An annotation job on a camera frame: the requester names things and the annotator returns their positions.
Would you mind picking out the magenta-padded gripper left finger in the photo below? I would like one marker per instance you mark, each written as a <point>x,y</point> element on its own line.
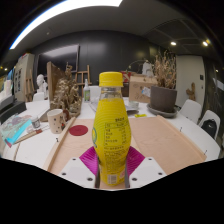
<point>78,171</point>

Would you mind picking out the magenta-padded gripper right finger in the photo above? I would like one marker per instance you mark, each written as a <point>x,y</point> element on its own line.
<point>146,171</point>

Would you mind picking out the yellow drink bottle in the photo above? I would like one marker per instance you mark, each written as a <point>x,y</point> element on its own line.
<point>111,133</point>

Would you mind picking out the flat round red coaster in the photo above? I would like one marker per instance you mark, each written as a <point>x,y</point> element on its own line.
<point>78,130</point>

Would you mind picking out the white polka dot mug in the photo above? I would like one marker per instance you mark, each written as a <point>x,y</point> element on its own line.
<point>55,121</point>

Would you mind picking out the small yellow marker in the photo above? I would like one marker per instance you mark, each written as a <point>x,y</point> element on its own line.
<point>140,115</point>

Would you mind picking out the grey plant saucer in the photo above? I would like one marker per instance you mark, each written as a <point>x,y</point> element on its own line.
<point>161,114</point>

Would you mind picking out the wooden paintbrush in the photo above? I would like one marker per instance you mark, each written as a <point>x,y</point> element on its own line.
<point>30,135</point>

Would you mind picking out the small paint jar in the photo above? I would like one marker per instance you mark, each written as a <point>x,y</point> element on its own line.
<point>35,122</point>

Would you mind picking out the dried plant in grey pot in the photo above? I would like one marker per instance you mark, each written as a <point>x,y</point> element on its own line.
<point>163,98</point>

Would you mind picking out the black backpack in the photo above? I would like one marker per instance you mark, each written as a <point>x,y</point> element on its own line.
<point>209,128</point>

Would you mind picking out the white plastic chair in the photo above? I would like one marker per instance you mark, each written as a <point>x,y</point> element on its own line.
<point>212,116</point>
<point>95,92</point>
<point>38,96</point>
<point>191,110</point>

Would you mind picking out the colourful painted sheet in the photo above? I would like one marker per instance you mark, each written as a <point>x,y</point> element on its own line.
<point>15,128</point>

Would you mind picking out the clear bottle with green label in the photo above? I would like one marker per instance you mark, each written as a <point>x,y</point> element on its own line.
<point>86,93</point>

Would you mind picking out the golden crumpled sculpture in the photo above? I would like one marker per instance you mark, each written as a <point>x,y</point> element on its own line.
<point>66,93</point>

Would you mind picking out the cardboard box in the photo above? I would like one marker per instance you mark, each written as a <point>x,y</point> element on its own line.
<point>140,88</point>

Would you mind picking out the black flat box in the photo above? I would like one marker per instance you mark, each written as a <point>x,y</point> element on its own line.
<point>11,111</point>
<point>6,101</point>

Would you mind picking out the wooden figure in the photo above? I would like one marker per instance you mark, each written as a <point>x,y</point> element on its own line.
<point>191,91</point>

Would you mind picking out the brown standing wooden panel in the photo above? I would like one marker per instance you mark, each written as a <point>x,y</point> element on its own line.
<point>53,80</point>

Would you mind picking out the white plaster bust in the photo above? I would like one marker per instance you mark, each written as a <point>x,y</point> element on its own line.
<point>41,84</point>

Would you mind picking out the wooden easel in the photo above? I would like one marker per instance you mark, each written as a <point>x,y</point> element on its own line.
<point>30,86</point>
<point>82,76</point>

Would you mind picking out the red box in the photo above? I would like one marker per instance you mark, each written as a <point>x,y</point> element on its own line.
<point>126,75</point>

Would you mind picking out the white plaster statue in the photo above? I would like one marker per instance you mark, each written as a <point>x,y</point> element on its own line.
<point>147,68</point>

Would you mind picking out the white cabinet with pictures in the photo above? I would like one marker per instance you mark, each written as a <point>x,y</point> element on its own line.
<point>22,75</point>

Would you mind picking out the round ceiling spotlight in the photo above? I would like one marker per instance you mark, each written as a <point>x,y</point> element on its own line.
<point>205,43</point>
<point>173,43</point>

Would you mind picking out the long ceiling light strip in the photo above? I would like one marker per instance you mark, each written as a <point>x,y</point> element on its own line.
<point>63,8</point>

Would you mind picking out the large black wall screen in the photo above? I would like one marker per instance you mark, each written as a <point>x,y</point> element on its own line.
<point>58,59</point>

